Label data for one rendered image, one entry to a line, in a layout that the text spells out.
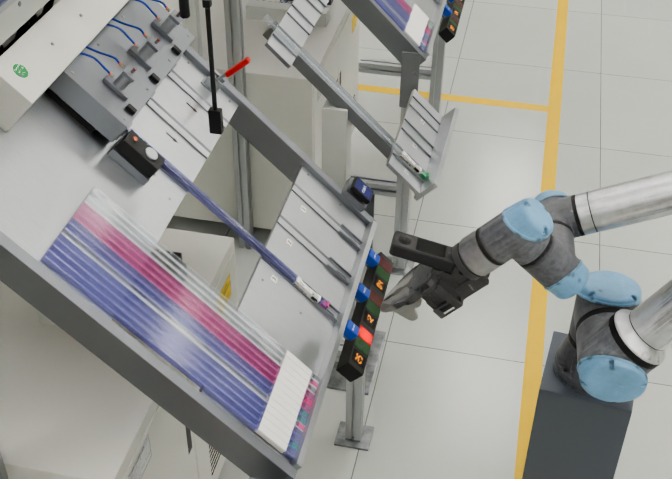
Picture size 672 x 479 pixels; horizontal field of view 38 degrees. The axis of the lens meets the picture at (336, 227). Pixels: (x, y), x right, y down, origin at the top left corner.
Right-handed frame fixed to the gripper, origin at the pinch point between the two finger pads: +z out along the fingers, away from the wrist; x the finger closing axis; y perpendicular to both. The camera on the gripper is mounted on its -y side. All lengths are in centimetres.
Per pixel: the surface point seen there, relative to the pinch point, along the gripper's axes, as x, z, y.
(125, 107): -3, 2, -58
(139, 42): 14, 2, -63
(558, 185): 162, 33, 80
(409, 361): 63, 58, 51
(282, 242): 6.0, 9.2, -19.3
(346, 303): 2.7, 7.7, -3.0
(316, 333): -7.3, 9.5, -6.1
